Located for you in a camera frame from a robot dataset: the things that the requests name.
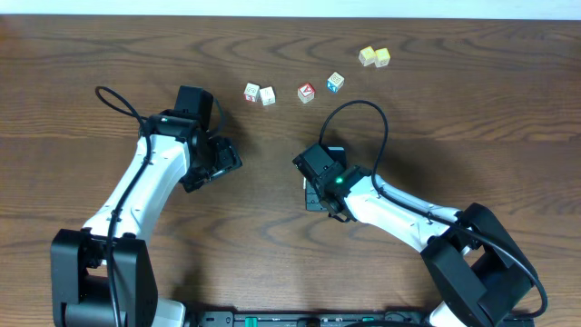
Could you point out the red letter A block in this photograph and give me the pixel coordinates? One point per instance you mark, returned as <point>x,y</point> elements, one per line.
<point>306,93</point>

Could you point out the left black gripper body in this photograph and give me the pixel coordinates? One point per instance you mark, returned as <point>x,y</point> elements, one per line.
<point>220,165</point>

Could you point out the left yellow wooden block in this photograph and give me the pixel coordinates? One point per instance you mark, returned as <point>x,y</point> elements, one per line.
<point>367,56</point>

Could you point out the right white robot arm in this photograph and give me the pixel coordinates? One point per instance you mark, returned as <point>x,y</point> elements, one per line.
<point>484,279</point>

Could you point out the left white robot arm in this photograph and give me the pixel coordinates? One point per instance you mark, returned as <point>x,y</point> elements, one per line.
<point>102,274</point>

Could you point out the plain wooden letter block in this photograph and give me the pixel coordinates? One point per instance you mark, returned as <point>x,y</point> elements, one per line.
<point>267,96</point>

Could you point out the yellow wooden block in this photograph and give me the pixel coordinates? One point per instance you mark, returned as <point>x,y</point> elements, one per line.
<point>367,56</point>
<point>382,57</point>

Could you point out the right yellow wooden block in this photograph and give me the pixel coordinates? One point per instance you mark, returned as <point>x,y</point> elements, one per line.
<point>382,57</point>

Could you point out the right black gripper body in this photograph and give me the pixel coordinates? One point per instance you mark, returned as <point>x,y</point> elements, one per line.
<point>322,193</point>

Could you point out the blue sided wooden block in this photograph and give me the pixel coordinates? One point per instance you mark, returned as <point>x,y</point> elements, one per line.
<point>335,82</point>

